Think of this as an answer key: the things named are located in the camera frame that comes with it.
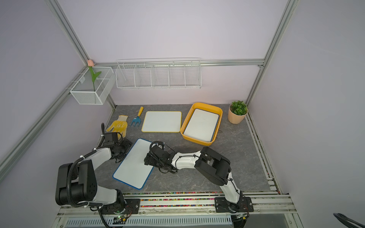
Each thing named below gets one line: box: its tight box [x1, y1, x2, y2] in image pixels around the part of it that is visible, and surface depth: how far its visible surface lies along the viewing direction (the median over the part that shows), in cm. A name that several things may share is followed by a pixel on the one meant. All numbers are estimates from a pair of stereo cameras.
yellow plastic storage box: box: [180, 102, 223, 146], surface depth 110 cm
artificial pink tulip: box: [86, 58, 102, 92], surface depth 92 cm
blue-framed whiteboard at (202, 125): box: [183, 108, 220, 143], surface depth 110 cm
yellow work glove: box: [105, 114, 129, 141], surface depth 110 cm
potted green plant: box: [227, 100, 249, 125], surface depth 103 cm
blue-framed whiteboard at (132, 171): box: [112, 138, 154, 190], surface depth 89 cm
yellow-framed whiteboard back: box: [141, 111, 183, 133], surface depth 114 cm
